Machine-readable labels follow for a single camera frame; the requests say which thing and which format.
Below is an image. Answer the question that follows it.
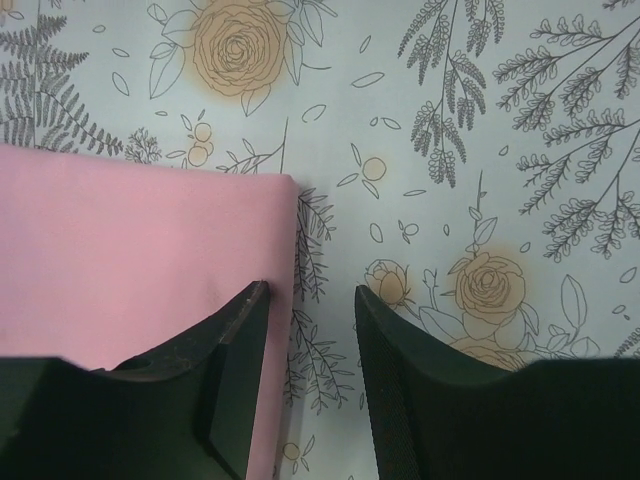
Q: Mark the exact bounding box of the pink t-shirt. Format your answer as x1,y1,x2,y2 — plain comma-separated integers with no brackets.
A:
1,145,299,479

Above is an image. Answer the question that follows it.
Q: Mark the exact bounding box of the floral patterned table mat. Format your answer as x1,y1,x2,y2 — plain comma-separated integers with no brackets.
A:
1,1,639,479

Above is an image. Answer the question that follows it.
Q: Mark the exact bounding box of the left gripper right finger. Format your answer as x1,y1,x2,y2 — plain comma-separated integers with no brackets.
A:
354,286,639,479

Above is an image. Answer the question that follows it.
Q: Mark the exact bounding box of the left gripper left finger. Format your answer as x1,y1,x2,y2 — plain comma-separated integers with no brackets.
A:
1,281,270,479

